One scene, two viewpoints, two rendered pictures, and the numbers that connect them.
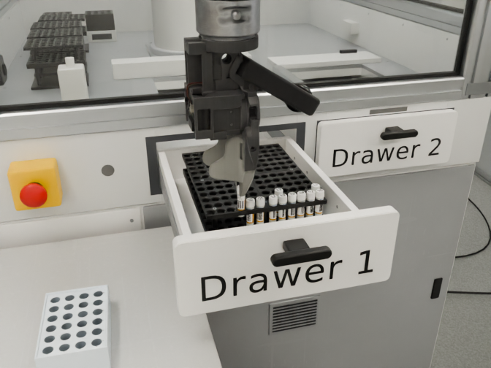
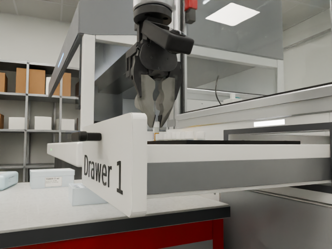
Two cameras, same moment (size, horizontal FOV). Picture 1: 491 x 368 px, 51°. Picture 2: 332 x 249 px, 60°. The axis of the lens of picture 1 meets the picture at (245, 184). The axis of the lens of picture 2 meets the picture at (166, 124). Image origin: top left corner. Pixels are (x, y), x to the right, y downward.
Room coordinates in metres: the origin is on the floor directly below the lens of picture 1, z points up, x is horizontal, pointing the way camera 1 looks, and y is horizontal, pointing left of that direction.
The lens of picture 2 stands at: (0.54, -0.50, 0.89)
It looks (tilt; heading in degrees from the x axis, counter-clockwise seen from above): 4 degrees up; 79
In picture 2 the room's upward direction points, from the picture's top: straight up
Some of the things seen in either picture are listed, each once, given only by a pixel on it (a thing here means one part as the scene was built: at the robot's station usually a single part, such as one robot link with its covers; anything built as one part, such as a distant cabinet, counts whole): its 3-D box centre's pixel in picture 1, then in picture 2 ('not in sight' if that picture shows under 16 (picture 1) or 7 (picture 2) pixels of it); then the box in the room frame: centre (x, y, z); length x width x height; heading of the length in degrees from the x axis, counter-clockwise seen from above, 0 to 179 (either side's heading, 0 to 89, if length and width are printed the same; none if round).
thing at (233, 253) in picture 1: (289, 260); (105, 158); (0.54, -0.06, 0.87); 0.29 x 0.02 x 0.11; 105
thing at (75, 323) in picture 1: (76, 328); (97, 192); (0.51, 0.22, 0.78); 0.12 x 0.08 x 0.04; 13
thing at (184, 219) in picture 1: (245, 192); (220, 161); (0.74, 0.00, 0.86); 0.40 x 0.26 x 0.06; 15
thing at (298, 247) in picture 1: (297, 250); (87, 137); (0.51, -0.06, 0.91); 0.07 x 0.04 x 0.01; 105
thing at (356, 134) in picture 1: (386, 142); not in sight; (0.93, -0.28, 0.87); 0.29 x 0.02 x 0.11; 105
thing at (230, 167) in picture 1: (231, 169); (142, 102); (0.60, 0.02, 0.97); 0.06 x 0.03 x 0.09; 105
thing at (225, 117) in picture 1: (223, 85); (150, 47); (0.62, 0.03, 1.08); 0.09 x 0.08 x 0.12; 105
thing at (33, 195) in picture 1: (33, 193); not in sight; (0.71, 0.33, 0.88); 0.04 x 0.03 x 0.04; 105
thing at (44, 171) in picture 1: (36, 185); not in sight; (0.74, 0.34, 0.88); 0.07 x 0.05 x 0.07; 105
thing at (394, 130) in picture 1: (395, 132); not in sight; (0.90, -0.28, 0.91); 0.07 x 0.04 x 0.01; 105
